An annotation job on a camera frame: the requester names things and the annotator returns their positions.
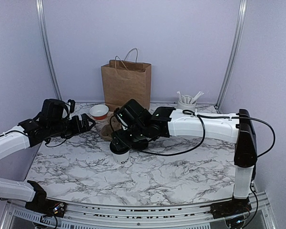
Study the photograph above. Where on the front aluminium rail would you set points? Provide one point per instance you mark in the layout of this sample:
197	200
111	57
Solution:
205	215

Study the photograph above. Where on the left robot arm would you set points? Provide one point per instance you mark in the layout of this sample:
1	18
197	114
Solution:
54	120

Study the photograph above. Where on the orange and white bowl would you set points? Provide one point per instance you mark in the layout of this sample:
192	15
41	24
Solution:
99	112

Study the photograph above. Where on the aluminium frame post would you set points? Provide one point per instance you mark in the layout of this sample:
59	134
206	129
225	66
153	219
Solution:
235	47
46	47

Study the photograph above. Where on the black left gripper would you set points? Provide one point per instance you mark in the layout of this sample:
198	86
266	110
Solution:
77	129

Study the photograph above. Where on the brown paper bag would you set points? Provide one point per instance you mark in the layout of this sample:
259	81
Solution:
123	80

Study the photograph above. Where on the brown pulp cup carrier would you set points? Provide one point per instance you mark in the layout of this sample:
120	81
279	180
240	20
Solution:
109	128

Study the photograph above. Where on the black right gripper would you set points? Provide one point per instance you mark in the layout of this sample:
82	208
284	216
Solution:
118	137

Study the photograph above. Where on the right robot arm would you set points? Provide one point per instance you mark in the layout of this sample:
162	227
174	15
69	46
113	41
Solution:
139	127

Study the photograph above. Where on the black plastic cup lid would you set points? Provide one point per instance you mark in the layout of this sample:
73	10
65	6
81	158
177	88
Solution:
118	150

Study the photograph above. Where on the white ribbed straw holder cup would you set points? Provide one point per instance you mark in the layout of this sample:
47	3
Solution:
183	106

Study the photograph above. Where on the white wrapped straws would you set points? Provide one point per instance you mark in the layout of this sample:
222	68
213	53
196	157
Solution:
187	99

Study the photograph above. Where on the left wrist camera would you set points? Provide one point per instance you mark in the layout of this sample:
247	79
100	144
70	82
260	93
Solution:
71	104

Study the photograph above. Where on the white paper coffee cup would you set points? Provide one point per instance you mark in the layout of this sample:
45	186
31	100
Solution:
121	159

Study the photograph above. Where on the right aluminium frame post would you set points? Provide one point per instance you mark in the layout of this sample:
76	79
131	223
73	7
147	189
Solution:
235	47

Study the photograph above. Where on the left aluminium frame post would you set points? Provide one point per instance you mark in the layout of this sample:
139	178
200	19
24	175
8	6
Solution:
46	47

